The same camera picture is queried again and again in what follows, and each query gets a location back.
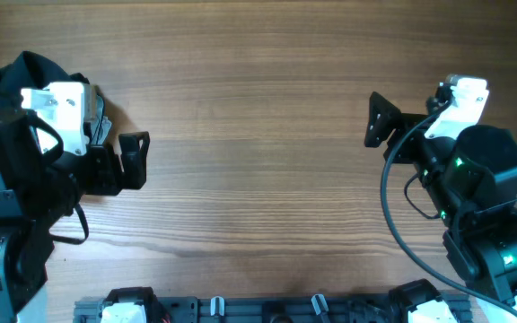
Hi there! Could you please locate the black t-shirt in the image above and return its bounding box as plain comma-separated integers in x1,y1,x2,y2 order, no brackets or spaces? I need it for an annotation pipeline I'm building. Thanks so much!
0,51,90,109

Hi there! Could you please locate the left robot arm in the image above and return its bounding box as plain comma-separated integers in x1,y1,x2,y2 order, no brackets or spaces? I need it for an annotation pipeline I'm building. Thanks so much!
0,110,150,322

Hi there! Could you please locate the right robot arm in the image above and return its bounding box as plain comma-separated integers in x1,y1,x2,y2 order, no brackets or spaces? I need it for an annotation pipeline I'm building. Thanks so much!
364,90,517,322

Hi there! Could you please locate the grey folded garment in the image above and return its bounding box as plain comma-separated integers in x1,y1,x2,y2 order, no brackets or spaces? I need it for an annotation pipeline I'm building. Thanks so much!
90,94,112,144

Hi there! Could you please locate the right black cable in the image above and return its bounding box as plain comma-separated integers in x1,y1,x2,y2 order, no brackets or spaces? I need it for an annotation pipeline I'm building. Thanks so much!
379,100,517,323

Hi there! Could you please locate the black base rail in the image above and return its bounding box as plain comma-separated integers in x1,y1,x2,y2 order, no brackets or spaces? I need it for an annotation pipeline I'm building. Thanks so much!
73,292,473,323

